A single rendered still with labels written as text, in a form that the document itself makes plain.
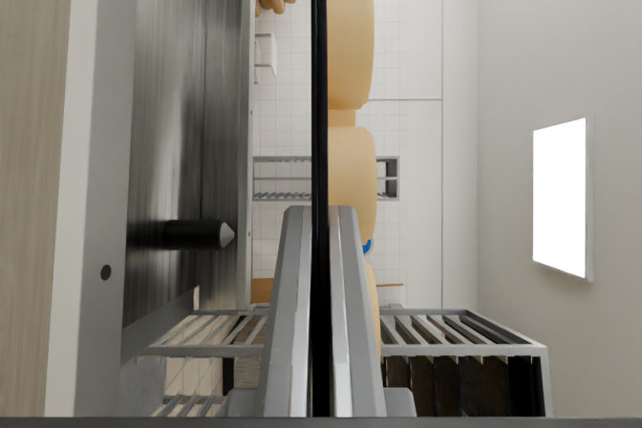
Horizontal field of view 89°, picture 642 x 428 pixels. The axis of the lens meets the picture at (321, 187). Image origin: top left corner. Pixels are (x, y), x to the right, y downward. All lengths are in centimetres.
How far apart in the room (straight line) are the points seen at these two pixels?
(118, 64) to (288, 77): 430
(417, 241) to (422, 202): 51
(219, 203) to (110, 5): 30
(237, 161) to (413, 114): 411
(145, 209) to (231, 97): 20
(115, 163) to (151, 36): 20
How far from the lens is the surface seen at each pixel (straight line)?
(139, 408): 202
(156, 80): 36
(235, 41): 50
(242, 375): 382
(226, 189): 44
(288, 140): 429
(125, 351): 33
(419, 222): 444
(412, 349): 138
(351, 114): 19
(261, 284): 420
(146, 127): 34
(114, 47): 19
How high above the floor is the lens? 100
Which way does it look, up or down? level
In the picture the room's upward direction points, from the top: 90 degrees clockwise
